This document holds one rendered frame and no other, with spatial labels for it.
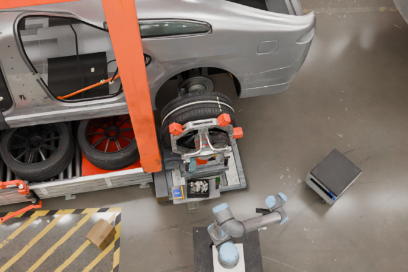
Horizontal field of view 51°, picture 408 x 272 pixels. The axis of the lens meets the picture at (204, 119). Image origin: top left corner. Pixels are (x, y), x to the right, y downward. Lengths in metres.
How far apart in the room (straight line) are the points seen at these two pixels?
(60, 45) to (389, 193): 3.65
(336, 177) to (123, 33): 2.69
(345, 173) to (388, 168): 0.72
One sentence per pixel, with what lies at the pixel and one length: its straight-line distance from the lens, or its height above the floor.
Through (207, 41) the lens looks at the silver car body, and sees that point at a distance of 3.36.
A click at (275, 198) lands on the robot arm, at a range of 3.53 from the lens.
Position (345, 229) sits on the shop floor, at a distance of 4.57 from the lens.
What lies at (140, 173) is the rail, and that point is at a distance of 4.16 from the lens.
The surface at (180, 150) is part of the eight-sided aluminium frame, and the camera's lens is 3.83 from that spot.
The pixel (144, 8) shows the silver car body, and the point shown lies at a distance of 3.24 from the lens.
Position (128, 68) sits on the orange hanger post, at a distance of 2.64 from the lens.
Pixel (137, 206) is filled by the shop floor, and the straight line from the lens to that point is 4.43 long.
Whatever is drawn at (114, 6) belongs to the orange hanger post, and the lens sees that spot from 2.27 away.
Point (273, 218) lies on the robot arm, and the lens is 3.40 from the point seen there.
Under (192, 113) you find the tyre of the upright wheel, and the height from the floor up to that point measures 1.17.
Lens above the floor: 4.14
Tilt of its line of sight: 59 degrees down
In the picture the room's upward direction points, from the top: 2 degrees clockwise
